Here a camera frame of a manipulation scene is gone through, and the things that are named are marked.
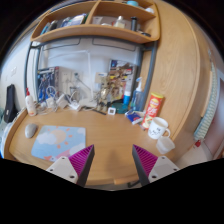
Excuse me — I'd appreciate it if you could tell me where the blue spray bottle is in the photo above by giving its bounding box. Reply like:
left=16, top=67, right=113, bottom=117
left=131, top=77, right=143, bottom=111

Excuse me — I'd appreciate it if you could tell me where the blue snack packet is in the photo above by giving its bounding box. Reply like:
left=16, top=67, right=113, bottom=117
left=125, top=112, right=143, bottom=125

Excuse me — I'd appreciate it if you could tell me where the white blue tube bottle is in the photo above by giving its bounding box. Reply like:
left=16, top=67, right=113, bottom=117
left=123, top=79, right=132, bottom=105

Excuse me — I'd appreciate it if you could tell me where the gold robot figure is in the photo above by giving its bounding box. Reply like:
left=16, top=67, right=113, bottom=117
left=98, top=76, right=120, bottom=110

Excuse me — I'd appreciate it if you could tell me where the clear plastic cup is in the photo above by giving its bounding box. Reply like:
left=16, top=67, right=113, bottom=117
left=156, top=136, right=175, bottom=154

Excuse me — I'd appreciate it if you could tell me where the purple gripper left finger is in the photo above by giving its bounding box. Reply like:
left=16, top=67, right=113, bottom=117
left=45, top=144, right=96, bottom=188

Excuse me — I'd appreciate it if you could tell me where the dark bottle on shelf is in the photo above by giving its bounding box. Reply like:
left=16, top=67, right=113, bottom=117
left=131, top=17, right=137, bottom=31

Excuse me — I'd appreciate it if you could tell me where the clear bottle on shelf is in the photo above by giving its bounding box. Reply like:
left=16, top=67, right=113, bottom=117
left=114, top=16, right=125, bottom=28

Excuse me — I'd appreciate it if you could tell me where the white mug with face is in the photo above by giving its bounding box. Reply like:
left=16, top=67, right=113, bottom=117
left=148, top=117, right=170, bottom=140

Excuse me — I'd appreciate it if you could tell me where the white bottle red cap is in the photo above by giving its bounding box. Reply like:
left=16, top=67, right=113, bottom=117
left=25, top=89, right=37, bottom=116

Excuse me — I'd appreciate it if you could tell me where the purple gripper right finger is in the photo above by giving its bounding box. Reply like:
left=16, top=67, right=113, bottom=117
left=131, top=144, right=181, bottom=187

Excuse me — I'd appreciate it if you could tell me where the colourful robot poster box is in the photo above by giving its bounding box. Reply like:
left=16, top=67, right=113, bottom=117
left=109, top=59, right=137, bottom=101

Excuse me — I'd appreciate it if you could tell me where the pastel cloud mouse pad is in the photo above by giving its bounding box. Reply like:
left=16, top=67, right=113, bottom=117
left=31, top=125, right=86, bottom=162

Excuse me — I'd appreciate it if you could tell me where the blue model kit box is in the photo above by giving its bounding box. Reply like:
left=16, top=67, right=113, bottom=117
left=37, top=66, right=59, bottom=102

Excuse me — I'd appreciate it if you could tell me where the grey computer mouse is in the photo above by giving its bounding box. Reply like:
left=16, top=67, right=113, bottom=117
left=25, top=123, right=38, bottom=138

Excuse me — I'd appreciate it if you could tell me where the wooden wall shelf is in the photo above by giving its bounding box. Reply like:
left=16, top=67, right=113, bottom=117
left=31, top=0, right=160, bottom=44

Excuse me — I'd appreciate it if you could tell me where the small white cube clock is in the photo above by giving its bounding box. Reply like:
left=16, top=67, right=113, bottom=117
left=107, top=107, right=116, bottom=115

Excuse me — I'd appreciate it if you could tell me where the red chips can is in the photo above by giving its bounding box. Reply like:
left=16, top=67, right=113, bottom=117
left=142, top=93, right=164, bottom=129

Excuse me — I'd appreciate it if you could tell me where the white power strip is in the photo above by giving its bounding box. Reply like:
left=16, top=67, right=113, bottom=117
left=55, top=93, right=82, bottom=112

